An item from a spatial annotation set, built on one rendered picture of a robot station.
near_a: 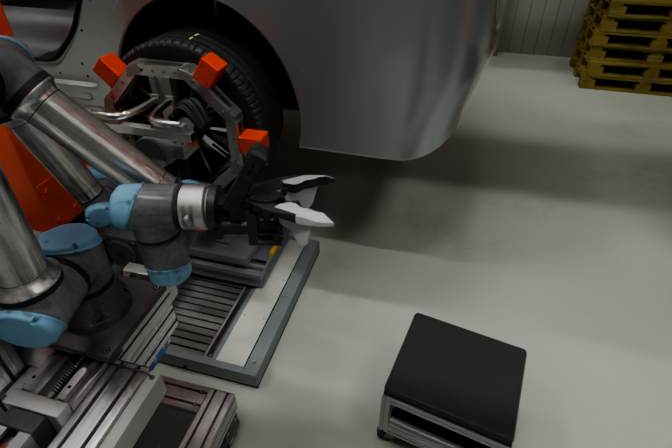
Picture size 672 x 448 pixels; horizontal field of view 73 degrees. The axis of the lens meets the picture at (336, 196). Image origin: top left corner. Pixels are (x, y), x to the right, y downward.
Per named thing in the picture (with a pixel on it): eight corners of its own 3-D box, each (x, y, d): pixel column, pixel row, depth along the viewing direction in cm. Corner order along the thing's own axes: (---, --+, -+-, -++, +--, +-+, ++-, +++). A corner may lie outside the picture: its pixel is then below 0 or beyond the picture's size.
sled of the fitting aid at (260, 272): (289, 240, 240) (288, 226, 234) (262, 289, 211) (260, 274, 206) (204, 225, 251) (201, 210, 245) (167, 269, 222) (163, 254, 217)
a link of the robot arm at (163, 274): (203, 248, 88) (193, 203, 82) (187, 292, 79) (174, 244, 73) (163, 248, 88) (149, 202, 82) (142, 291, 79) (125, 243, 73)
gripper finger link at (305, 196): (325, 197, 84) (281, 211, 79) (325, 168, 81) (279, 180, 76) (335, 204, 81) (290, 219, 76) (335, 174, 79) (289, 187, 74)
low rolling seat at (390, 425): (373, 441, 163) (378, 386, 143) (405, 361, 189) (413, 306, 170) (496, 498, 148) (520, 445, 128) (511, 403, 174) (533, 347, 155)
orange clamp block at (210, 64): (218, 82, 162) (228, 63, 157) (207, 91, 156) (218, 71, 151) (202, 70, 161) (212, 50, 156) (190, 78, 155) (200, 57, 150)
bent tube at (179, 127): (213, 110, 161) (208, 81, 155) (184, 134, 146) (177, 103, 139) (168, 104, 165) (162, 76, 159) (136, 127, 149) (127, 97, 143)
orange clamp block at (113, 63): (132, 69, 169) (112, 51, 167) (118, 77, 163) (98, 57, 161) (124, 81, 173) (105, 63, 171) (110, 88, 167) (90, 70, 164)
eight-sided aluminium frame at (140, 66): (253, 197, 187) (237, 66, 155) (247, 206, 181) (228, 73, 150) (138, 177, 198) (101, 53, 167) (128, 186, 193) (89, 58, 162)
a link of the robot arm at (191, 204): (188, 175, 75) (172, 198, 68) (216, 175, 75) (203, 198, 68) (195, 215, 78) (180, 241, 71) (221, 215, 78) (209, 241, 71)
